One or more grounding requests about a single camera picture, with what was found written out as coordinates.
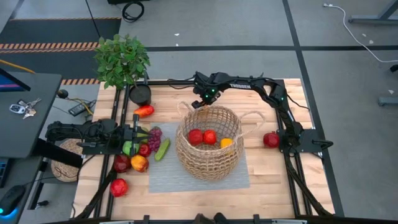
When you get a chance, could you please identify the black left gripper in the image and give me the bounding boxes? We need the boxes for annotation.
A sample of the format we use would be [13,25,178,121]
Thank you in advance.
[120,114,149,156]

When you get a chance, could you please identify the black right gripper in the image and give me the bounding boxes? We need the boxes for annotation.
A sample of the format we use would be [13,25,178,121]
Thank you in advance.
[191,83,222,110]

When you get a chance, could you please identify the green pear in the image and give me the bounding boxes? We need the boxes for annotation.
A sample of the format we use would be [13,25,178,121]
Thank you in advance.
[136,126,150,144]

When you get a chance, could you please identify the small red apple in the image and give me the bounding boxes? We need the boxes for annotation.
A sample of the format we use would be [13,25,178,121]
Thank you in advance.
[138,143,152,158]

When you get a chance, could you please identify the green apple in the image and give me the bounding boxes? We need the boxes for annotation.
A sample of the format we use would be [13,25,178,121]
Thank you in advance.
[122,140,141,157]

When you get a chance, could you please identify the orange and red peach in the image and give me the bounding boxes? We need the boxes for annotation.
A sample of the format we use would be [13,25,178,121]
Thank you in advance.
[130,154,150,174]

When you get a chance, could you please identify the red tomato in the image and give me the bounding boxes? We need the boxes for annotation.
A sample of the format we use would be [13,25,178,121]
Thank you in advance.
[202,129,218,146]

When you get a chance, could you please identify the dark red apple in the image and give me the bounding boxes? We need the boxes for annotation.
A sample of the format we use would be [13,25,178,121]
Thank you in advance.
[113,154,132,174]

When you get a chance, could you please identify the red pomegranate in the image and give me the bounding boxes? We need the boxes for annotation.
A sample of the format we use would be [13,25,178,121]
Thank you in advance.
[109,178,129,198]
[262,131,281,149]

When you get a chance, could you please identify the woven straw basket with handles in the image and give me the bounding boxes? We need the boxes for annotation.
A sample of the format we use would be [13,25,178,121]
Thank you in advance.
[175,101,267,182]

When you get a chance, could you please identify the purple grape bunch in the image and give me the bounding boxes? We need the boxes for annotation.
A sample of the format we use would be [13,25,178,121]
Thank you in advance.
[147,126,164,152]

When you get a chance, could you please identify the red and orange mango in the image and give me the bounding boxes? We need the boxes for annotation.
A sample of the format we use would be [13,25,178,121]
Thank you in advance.
[133,105,155,119]

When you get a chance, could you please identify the green cucumber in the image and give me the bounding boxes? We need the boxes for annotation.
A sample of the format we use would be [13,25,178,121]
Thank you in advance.
[154,138,172,162]

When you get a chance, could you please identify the grey woven placemat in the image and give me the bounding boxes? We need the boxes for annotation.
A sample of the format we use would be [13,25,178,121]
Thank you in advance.
[148,121,251,194]

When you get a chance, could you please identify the black power adapter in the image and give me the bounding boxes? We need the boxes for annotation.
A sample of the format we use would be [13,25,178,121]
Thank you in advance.
[68,102,90,118]

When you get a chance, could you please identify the green potted plant, black pot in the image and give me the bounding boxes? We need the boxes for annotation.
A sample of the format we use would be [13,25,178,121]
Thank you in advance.
[93,33,153,106]

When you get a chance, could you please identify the round woven trivet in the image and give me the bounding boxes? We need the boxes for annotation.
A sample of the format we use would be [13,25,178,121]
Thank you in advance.
[50,138,91,183]

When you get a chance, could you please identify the black desk support bar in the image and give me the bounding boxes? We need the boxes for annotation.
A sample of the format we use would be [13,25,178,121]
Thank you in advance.
[32,138,84,169]

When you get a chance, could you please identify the person's foot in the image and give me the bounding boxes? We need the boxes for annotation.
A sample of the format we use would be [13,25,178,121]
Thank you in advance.
[194,213,215,224]
[214,212,230,224]

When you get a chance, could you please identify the silver key bunch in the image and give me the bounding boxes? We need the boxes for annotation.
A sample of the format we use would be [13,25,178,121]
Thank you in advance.
[18,98,42,119]

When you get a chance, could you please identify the black desk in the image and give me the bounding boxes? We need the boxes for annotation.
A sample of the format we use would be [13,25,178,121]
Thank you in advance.
[0,71,63,159]

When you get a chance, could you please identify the black hazard-striped floor mat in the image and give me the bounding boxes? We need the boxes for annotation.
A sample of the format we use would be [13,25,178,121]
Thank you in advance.
[0,17,122,85]

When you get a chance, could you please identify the computer monitor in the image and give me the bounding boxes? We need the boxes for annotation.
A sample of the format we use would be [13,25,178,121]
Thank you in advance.
[0,67,32,93]

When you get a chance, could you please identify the yellow rod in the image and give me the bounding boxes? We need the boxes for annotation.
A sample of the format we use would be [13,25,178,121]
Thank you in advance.
[0,58,35,75]

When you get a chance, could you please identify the dark keyboard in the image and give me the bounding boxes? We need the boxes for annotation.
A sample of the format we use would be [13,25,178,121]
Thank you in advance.
[0,157,12,188]

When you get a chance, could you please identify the black computer mouse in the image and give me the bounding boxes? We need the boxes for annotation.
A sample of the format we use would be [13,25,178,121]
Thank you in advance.
[0,185,26,215]

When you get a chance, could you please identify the grey table foot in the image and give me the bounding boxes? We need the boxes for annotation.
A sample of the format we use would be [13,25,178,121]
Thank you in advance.
[377,96,398,107]

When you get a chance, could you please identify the grey table leg base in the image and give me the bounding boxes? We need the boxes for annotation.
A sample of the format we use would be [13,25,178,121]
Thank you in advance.
[348,0,398,25]

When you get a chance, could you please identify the black aluminium table frame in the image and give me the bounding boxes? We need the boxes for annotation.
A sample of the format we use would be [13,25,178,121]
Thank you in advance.
[73,78,335,224]

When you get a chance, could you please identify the black coiled cable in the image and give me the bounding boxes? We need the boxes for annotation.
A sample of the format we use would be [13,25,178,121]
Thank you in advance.
[121,1,146,23]

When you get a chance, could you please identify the white floor cable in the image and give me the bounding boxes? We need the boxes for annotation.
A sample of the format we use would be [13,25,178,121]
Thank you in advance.
[323,2,398,63]

